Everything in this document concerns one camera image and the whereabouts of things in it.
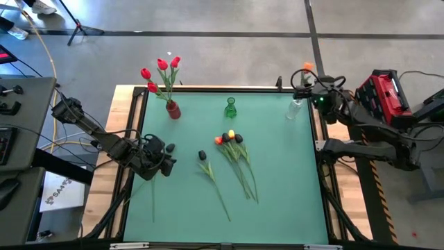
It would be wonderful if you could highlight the grey metal stand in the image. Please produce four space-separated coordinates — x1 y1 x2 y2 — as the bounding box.
404 121 444 204

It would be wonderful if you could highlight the white printed paper sheet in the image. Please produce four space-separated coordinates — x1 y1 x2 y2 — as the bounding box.
39 165 87 213

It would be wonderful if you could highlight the black support beam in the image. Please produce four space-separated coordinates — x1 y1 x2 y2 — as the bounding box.
31 148 95 185

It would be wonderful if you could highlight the black metal table frame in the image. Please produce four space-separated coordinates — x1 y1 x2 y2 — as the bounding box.
81 85 374 244

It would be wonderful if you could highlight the black tripod stand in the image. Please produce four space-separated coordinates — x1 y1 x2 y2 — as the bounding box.
57 0 105 47

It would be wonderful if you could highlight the ribbed red vase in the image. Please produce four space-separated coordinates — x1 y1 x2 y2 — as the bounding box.
165 100 182 120

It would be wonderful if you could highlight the red black tool case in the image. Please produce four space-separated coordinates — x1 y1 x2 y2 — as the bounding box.
354 68 417 142

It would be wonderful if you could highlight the silver end bracket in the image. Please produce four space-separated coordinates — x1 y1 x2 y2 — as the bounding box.
110 242 150 250
304 244 343 250

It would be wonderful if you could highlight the black keyboard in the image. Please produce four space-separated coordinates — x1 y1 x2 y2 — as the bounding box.
0 126 15 166

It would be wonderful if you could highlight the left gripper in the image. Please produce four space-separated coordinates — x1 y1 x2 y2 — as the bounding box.
138 134 177 181

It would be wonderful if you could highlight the yellow artificial tulip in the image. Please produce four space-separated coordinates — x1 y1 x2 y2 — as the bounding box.
228 129 250 201

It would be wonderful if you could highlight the black box red display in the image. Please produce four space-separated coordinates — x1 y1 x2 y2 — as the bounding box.
0 44 18 65

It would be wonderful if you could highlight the clear glass vase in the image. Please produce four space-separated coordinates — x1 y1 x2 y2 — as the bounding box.
286 99 303 121

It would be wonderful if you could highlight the person's leg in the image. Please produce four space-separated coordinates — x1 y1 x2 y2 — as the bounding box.
0 15 17 33

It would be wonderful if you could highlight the grey console panel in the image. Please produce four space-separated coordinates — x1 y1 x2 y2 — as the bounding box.
0 76 58 173
0 166 46 247

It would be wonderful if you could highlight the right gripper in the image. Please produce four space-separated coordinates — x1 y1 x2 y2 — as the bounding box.
293 83 316 101

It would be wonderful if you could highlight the red artificial tulip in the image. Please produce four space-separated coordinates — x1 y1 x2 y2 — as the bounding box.
147 82 171 103
140 67 171 103
157 58 173 103
168 56 182 103

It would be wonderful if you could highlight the dark green device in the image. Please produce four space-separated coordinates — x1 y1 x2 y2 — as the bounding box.
414 88 444 122

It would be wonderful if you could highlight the bunch of tulips centre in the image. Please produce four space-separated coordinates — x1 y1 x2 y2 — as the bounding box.
221 133 257 202

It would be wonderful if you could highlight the green table mat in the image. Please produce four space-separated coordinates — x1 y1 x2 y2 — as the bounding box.
123 90 330 245

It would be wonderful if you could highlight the black lever handle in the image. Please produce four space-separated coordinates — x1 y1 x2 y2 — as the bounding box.
0 100 22 116
0 85 24 97

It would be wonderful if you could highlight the green glass vase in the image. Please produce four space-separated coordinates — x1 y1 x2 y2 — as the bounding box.
223 97 238 119

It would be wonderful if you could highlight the yellow cable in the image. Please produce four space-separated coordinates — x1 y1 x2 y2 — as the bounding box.
13 0 86 156

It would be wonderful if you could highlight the black handset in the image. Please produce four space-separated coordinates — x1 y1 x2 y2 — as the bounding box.
0 177 21 211

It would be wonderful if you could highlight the black plate hazard stripe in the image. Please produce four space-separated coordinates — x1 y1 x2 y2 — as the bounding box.
339 89 400 246

